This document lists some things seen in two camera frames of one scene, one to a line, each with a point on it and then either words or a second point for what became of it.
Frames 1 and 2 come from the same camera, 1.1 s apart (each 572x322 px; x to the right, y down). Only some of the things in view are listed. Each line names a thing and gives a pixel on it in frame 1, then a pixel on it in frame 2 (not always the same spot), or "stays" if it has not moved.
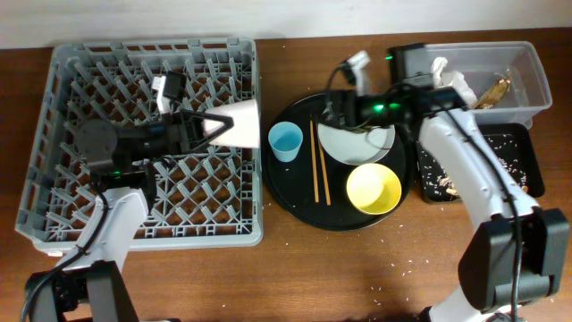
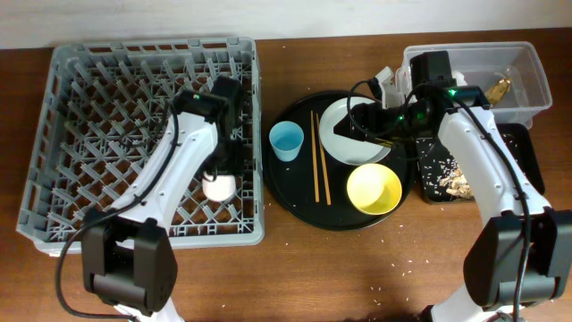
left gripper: x=187 y=130 to x=237 y=166
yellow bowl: x=374 y=189 stays
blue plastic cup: x=286 y=139 stays
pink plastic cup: x=244 y=132 to x=221 y=189
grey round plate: x=357 y=148 stays
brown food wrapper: x=492 y=94 stays
